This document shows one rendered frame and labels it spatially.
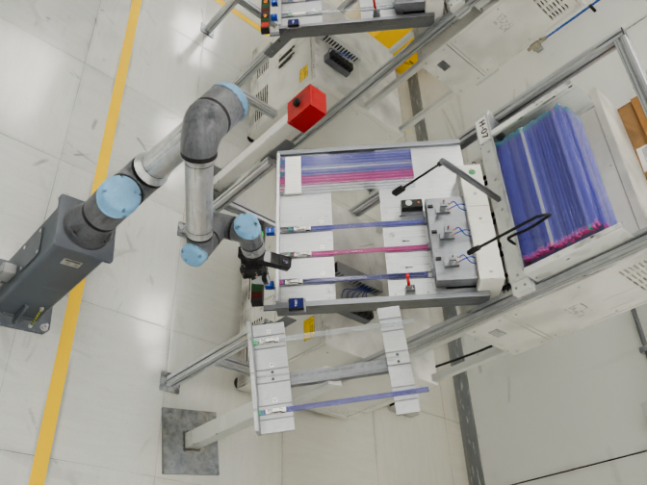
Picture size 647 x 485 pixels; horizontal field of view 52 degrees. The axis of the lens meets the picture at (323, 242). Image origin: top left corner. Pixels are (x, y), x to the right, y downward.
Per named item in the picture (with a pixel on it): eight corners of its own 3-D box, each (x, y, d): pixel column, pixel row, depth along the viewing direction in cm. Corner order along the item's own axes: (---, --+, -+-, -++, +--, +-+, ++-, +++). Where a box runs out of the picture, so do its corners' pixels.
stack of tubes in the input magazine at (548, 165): (523, 262, 206) (602, 222, 190) (494, 141, 235) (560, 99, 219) (545, 274, 213) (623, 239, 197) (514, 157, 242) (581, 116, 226)
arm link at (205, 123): (209, 122, 159) (208, 274, 189) (228, 105, 167) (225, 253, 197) (167, 111, 161) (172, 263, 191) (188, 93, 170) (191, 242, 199)
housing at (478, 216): (475, 301, 223) (479, 279, 211) (453, 189, 251) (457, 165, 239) (498, 299, 223) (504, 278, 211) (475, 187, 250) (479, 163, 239)
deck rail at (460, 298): (277, 317, 223) (275, 307, 218) (277, 311, 225) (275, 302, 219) (488, 304, 221) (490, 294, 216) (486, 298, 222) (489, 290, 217)
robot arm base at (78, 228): (60, 241, 194) (75, 226, 188) (65, 199, 201) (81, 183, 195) (108, 255, 203) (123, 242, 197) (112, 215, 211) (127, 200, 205)
